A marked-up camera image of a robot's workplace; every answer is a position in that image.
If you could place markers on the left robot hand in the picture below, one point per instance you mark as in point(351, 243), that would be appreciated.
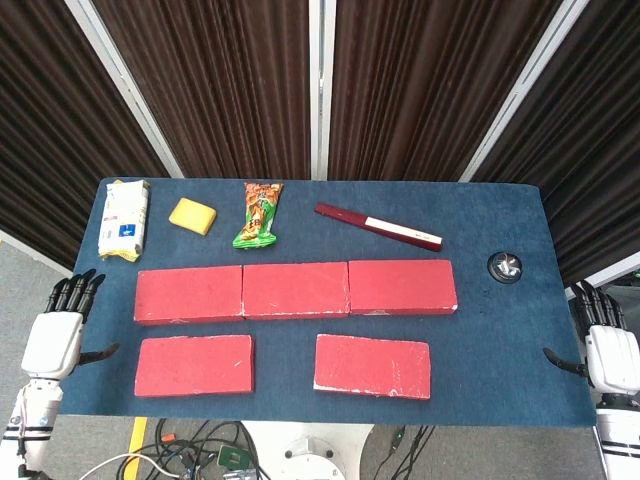
point(50, 345)

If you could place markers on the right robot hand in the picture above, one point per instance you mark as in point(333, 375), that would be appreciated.
point(612, 360)

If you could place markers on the red foam brick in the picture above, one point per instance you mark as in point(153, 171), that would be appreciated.
point(295, 290)
point(195, 365)
point(187, 295)
point(402, 287)

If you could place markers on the red brick with chipped white edge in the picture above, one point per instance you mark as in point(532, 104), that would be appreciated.
point(372, 365)

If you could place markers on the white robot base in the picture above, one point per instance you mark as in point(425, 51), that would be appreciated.
point(305, 450)

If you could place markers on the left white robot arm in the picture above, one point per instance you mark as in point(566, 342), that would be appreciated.
point(32, 420)

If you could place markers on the yellow floor tape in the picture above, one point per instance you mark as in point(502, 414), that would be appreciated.
point(135, 445)

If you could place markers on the white snack packet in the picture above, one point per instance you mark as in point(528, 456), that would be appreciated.
point(125, 220)

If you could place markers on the yellow sponge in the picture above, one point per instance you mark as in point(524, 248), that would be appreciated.
point(192, 216)

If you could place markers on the brown pleated screen panel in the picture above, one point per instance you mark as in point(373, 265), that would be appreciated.
point(590, 150)
point(425, 90)
point(50, 125)
point(215, 90)

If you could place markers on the green circuit board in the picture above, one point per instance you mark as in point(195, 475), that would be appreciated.
point(232, 456)

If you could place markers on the blue table cloth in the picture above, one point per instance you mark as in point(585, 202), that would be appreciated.
point(285, 360)

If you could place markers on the orange green snack bag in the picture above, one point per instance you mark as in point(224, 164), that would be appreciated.
point(257, 215)

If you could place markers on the dark red white long box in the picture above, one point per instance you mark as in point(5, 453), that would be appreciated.
point(380, 226)

